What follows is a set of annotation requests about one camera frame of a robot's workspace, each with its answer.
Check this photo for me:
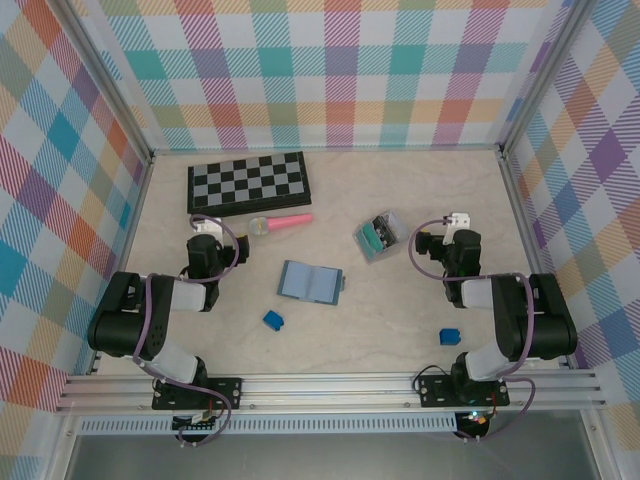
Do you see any teal leather card holder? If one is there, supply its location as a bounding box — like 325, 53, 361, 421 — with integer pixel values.
275, 259, 346, 306

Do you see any clear plastic box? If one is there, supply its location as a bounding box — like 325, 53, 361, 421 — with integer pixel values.
351, 208, 406, 265

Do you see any pink toy microphone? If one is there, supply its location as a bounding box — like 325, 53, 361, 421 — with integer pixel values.
248, 213, 315, 237

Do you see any black folding chessboard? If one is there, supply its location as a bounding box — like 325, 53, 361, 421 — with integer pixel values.
187, 150, 313, 220

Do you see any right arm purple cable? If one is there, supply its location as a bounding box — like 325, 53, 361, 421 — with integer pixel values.
408, 215, 537, 444

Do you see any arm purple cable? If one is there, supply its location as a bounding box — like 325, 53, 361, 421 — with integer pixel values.
132, 213, 239, 448
408, 215, 537, 444

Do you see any aluminium side rail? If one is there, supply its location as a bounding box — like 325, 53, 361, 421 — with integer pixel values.
498, 153, 572, 370

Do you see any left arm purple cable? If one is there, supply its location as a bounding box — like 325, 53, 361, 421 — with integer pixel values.
132, 213, 239, 448

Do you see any aluminium rear rail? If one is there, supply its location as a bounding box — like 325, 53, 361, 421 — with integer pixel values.
149, 143, 506, 156

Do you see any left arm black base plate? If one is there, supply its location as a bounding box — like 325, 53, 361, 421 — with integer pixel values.
151, 377, 244, 411

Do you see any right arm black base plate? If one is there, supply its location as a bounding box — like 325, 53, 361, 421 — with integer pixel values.
414, 372, 510, 409

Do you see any aluminium mounting rail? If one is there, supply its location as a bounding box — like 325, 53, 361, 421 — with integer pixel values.
54, 368, 609, 414

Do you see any aluminium frame post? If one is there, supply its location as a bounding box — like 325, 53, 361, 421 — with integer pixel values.
498, 0, 597, 157
62, 0, 156, 164

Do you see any slotted grey cable duct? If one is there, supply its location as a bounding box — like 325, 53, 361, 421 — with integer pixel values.
77, 417, 459, 435

